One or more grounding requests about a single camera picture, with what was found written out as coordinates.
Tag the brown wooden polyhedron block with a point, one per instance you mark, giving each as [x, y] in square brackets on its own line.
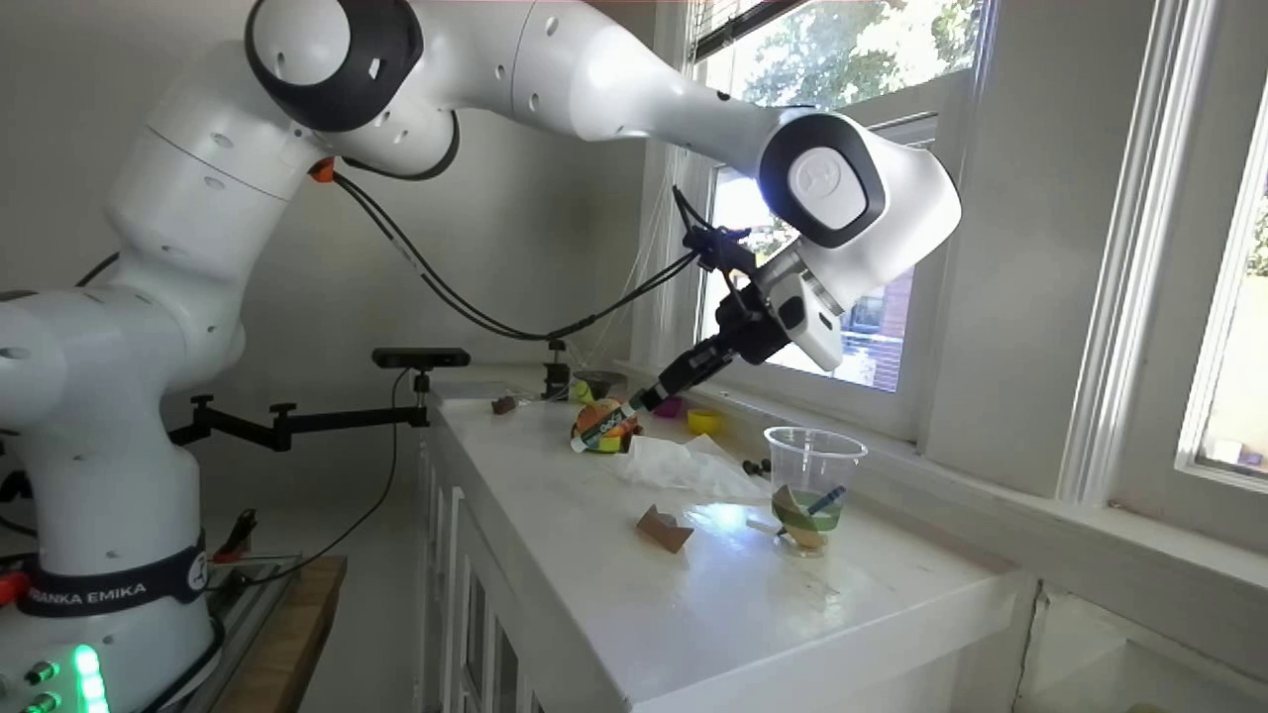
[663, 527]

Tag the clear plastic cup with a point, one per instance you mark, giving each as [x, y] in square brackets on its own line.
[804, 461]

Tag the white crumpled cloth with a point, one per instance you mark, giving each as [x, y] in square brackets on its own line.
[689, 468]

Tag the magenta bowl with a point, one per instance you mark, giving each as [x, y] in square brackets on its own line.
[672, 410]

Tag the orange toy car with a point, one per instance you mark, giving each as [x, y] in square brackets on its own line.
[602, 426]

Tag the small dark cube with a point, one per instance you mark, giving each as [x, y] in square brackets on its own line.
[501, 405]

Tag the yellow bowl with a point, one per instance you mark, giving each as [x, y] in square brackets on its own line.
[702, 422]

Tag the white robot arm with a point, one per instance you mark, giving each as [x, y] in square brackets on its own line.
[114, 614]

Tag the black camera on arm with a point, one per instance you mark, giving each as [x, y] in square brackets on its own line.
[421, 358]

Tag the dark green marker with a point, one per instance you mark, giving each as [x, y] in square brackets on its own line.
[826, 507]

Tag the white cabinet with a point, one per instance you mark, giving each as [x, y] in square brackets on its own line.
[558, 603]

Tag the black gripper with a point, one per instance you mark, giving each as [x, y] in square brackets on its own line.
[744, 330]

